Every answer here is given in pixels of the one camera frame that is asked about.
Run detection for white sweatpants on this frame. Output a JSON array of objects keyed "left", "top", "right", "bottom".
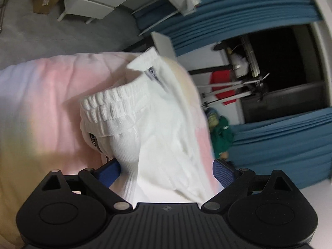
[{"left": 79, "top": 47, "right": 217, "bottom": 205}]

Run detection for white hanging garment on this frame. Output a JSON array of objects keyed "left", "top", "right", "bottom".
[{"left": 229, "top": 49, "right": 250, "bottom": 78}]

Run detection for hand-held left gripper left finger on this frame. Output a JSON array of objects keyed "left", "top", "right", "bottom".
[{"left": 34, "top": 158, "right": 133, "bottom": 214}]

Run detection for red garment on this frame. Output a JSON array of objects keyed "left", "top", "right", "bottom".
[{"left": 210, "top": 70, "right": 245, "bottom": 105}]

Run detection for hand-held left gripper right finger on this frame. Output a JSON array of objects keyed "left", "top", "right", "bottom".
[{"left": 201, "top": 159, "right": 303, "bottom": 213}]

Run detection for garment steamer stand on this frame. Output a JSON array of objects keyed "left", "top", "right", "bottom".
[{"left": 198, "top": 72, "right": 271, "bottom": 107}]

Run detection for pastel tie-dye blanket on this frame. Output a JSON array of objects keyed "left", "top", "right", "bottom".
[{"left": 0, "top": 51, "right": 226, "bottom": 249}]

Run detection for dark sliding window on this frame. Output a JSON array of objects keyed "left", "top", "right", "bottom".
[{"left": 223, "top": 23, "right": 328, "bottom": 125}]

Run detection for green garment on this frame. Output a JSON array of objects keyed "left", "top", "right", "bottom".
[{"left": 205, "top": 107, "right": 235, "bottom": 161}]

